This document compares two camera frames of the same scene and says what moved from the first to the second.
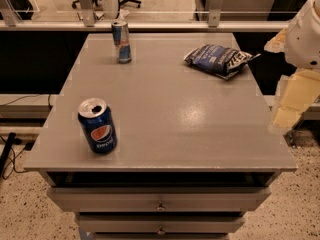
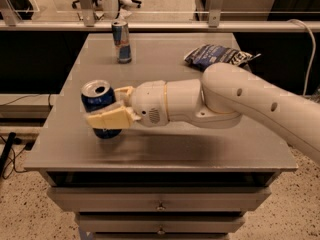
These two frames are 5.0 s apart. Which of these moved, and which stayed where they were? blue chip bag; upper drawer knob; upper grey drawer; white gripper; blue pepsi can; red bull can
Moved: blue pepsi can; white gripper
Stayed: upper grey drawer; red bull can; blue chip bag; upper drawer knob
